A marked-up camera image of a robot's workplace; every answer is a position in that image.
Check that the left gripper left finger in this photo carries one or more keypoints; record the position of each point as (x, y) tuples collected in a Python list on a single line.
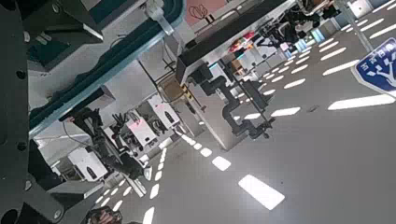
[(53, 196)]

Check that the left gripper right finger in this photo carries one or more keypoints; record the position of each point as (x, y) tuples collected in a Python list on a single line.
[(62, 21)]

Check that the black jointed robot arm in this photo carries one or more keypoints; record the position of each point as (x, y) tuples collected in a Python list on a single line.
[(230, 109), (102, 146)]

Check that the black robot arm on workbench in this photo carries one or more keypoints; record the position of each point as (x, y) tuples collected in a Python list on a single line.
[(289, 25)]

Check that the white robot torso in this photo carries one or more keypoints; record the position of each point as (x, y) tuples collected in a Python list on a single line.
[(88, 163), (165, 112), (141, 132)]

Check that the pink printed panel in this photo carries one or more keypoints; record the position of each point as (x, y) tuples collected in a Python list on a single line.
[(205, 11)]

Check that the red colourful toy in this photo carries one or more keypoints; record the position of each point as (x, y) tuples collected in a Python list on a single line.
[(243, 42)]

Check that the grey metal pole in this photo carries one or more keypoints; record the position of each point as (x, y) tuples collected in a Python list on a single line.
[(355, 25)]

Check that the blue white sign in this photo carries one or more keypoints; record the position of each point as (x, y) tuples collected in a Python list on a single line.
[(378, 67)]

